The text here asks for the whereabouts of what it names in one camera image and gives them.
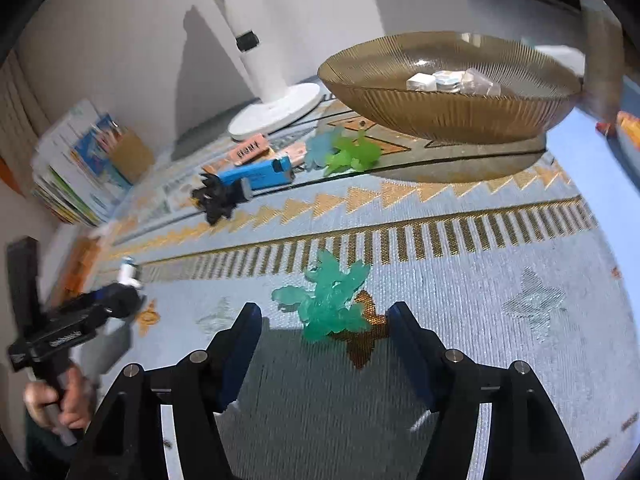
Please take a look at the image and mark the orange packet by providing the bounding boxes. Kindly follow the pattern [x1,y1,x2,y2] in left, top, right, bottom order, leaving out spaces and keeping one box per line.
[595,110,640,151]

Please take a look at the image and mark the white lamp stand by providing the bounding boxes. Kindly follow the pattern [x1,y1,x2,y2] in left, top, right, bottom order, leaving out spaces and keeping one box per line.
[192,0,322,142]

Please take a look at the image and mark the person's left hand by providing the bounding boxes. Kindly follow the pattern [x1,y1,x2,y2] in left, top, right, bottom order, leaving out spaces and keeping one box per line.
[24,364,97,432]

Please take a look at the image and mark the pale blue plastic toy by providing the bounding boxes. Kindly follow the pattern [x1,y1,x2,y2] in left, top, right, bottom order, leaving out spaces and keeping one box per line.
[303,127,346,173]

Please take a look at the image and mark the woven brown basket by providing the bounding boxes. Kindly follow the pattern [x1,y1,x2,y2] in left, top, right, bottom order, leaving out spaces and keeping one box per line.
[317,31,584,146]

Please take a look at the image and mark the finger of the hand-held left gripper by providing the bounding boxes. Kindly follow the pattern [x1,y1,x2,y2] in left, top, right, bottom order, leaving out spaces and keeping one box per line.
[97,281,144,320]

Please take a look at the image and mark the patterned blue rug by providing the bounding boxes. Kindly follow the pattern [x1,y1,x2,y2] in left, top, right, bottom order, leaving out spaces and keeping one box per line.
[97,77,632,480]

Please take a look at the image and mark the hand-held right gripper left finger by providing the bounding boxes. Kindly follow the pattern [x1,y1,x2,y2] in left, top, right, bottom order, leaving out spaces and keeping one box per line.
[67,302,263,480]

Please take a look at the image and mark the teal translucent plastic toy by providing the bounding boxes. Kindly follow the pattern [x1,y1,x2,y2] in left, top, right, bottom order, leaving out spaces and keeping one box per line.
[271,248,373,345]

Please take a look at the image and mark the orange flat box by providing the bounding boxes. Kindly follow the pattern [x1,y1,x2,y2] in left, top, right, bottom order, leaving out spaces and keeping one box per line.
[59,237,103,295]

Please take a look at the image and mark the blue battery pack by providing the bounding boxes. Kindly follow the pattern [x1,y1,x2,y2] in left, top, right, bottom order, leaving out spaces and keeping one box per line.
[216,156,293,200]

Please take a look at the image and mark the small white blue figure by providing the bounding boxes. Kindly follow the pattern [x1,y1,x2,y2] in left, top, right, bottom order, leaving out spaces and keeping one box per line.
[119,256,145,290]

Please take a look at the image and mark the brown cardboard box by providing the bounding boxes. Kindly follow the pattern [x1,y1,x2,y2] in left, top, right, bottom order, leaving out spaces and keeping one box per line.
[107,127,157,186]

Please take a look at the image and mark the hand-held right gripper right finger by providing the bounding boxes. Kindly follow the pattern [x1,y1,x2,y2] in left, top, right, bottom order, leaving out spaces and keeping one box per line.
[386,301,584,480]

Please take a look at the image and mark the green translucent plastic toy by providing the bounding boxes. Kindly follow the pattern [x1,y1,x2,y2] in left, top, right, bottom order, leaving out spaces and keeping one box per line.
[322,129,382,177]

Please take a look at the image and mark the clear plastic piece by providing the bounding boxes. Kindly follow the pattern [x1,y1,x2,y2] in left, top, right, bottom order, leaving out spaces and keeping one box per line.
[461,67,502,96]

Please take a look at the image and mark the black plastic toy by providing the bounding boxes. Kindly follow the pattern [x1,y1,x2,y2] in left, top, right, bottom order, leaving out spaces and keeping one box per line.
[191,172,240,226]

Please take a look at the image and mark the stack of colourful books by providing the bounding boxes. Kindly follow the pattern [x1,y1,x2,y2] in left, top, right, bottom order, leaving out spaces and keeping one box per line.
[30,99,133,227]

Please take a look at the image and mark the round white tape roll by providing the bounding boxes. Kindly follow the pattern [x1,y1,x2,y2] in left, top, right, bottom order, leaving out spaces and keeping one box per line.
[433,71,466,93]

